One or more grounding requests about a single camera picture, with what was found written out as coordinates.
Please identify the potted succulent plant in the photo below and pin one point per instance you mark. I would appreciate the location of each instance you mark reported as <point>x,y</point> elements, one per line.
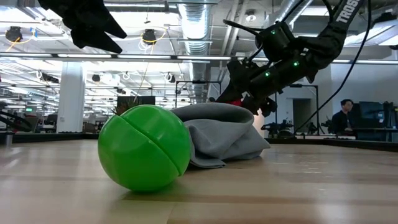
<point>126,107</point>

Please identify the black background screen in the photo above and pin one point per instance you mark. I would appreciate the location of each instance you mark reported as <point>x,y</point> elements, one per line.
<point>136,99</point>

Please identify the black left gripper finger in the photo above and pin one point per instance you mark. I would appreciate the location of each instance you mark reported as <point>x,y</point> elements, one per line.
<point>93,40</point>
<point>109,28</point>

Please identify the dark background monitor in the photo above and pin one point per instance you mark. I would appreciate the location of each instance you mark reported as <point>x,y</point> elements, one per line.
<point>373,113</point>

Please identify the smooth green toy fruit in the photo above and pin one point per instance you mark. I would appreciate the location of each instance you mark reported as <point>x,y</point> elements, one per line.
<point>144,149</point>

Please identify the black background robot arm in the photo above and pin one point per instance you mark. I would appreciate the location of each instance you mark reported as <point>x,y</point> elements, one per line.
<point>278,127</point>

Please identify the grey cloth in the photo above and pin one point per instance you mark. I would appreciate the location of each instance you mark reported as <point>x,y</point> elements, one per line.
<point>217,137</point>

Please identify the long ceiling light bar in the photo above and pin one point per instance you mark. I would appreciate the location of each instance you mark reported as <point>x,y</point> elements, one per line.
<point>124,56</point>

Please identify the person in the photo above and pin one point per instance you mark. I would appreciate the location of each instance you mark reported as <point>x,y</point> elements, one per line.
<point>342,121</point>
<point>211,99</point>

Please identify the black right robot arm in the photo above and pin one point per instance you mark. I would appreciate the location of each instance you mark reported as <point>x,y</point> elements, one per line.
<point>329,43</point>

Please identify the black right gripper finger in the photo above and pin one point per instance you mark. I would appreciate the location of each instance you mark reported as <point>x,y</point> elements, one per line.
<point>228,95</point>
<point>262,107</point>

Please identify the white building column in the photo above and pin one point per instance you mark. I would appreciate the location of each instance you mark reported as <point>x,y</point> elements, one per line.
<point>71,96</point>

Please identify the black rectangular stand frame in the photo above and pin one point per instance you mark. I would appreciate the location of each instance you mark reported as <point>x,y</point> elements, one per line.
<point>317,109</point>

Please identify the wide silver ventilation duct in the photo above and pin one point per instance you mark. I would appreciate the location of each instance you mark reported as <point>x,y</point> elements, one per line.
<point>196,28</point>

